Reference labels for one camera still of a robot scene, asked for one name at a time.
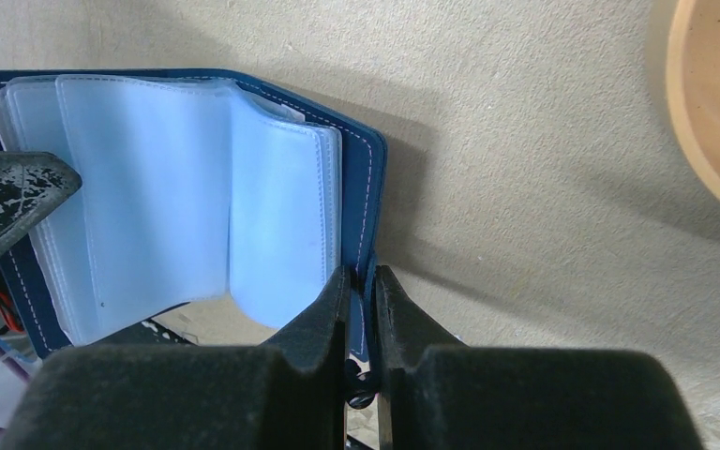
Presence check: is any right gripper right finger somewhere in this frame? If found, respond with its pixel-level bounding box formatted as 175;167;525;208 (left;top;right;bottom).
374;266;702;449

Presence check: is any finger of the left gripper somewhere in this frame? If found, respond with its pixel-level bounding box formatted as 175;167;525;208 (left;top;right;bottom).
0;151;83;257

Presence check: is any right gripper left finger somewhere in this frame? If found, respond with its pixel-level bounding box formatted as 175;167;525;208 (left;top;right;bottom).
0;267;352;449

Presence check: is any blue leather card holder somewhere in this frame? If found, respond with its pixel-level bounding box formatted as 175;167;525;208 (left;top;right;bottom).
0;68;387;360

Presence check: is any tan oval plastic tray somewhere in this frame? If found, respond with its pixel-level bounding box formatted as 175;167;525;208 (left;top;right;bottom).
665;1;720;202

